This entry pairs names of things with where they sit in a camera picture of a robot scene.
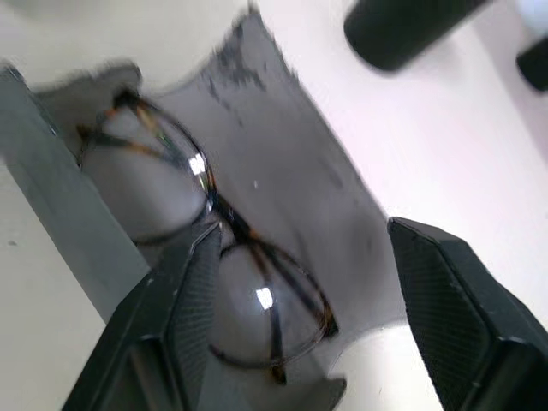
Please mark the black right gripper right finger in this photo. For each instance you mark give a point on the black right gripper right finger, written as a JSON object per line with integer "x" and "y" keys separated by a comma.
{"x": 466, "y": 317}

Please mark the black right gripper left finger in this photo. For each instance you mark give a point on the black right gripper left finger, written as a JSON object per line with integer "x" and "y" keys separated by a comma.
{"x": 158, "y": 338}

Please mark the tortoiseshell eyeglasses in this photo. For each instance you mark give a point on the tortoiseshell eyeglasses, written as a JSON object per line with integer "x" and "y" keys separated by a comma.
{"x": 240, "y": 261}

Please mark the grey open glasses case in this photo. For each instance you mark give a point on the grey open glasses case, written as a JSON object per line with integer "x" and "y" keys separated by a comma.
{"x": 274, "y": 180}

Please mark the black marker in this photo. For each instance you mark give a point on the black marker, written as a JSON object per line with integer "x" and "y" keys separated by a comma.
{"x": 398, "y": 30}
{"x": 534, "y": 64}

